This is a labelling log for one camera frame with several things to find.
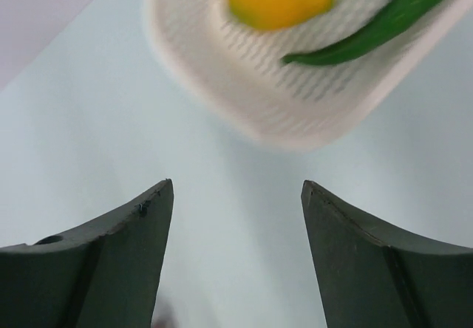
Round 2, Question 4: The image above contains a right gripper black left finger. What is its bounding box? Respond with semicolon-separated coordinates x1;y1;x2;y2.
1;180;174;327

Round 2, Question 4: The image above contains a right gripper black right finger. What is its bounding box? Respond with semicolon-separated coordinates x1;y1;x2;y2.
302;180;472;327

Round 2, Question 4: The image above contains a green fake vegetable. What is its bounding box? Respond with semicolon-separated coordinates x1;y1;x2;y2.
281;0;443;66

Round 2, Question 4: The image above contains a white perforated plastic basket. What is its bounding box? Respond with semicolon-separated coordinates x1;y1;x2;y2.
143;0;472;150

